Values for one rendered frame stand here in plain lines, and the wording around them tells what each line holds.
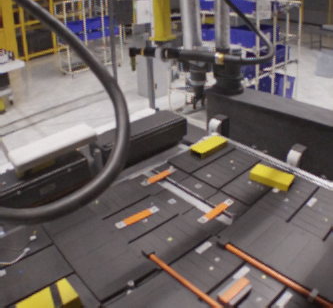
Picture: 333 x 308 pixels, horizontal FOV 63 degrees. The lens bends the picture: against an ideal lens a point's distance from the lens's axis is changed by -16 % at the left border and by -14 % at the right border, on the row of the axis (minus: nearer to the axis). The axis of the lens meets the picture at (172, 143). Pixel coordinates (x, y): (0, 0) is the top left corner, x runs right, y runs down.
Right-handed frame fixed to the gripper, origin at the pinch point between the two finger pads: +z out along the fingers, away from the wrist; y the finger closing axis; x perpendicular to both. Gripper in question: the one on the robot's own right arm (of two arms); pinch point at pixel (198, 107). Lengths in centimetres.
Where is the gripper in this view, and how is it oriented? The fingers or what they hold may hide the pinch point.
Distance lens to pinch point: 211.5
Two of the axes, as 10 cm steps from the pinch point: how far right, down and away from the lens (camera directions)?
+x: -7.7, -2.7, 5.7
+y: 6.3, -3.8, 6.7
